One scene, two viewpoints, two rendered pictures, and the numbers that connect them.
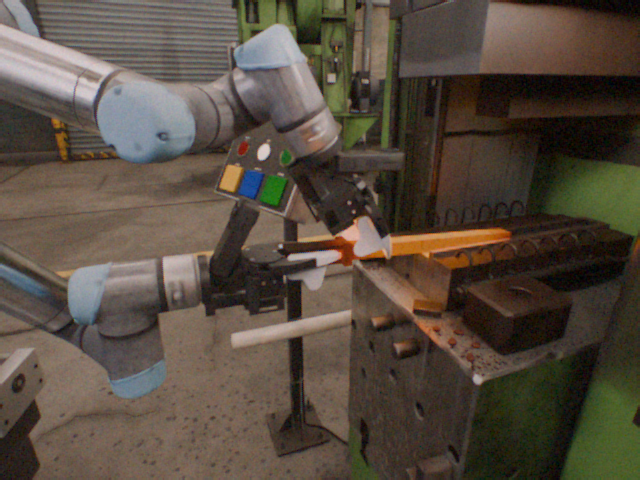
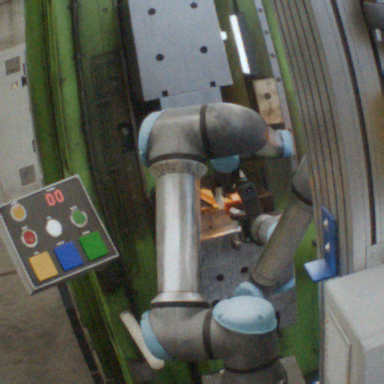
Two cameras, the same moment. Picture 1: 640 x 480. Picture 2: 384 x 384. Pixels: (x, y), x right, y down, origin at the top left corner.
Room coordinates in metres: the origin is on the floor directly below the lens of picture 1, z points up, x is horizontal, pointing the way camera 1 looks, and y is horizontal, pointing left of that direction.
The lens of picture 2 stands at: (0.50, 1.81, 1.54)
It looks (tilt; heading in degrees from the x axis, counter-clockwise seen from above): 14 degrees down; 275
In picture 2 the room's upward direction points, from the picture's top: 11 degrees counter-clockwise
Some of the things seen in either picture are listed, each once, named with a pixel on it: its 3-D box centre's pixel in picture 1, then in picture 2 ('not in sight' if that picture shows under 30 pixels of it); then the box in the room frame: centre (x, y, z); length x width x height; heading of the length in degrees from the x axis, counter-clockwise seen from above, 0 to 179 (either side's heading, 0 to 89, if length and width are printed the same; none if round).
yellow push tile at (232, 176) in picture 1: (232, 179); (43, 266); (1.11, 0.26, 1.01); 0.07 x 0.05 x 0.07; 45
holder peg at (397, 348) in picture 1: (404, 349); not in sight; (0.49, -0.13, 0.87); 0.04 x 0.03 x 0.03; 110
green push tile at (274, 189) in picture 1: (275, 191); (93, 246); (0.96, 0.12, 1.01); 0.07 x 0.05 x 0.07; 45
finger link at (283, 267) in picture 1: (286, 264); not in sight; (0.50, 0.05, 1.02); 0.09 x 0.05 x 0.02; 107
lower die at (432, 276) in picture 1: (504, 248); (193, 202); (0.70, -0.37, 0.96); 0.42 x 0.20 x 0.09; 110
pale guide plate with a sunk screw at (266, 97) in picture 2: not in sight; (267, 101); (0.37, -0.40, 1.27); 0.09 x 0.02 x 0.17; 20
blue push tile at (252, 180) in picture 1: (252, 184); (67, 256); (1.03, 0.19, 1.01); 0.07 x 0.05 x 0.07; 45
